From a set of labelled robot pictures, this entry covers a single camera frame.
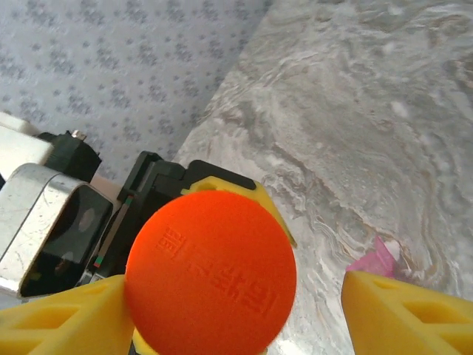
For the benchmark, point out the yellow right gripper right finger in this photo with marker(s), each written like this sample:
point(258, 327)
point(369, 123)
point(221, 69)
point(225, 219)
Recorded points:
point(414, 321)

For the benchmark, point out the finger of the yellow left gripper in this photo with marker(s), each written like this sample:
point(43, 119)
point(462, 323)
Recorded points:
point(142, 345)
point(258, 194)

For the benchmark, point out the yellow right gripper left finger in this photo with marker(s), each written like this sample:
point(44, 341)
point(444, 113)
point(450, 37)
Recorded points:
point(55, 325)

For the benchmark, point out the orange bottle cap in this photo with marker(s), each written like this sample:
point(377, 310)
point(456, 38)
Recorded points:
point(210, 273)

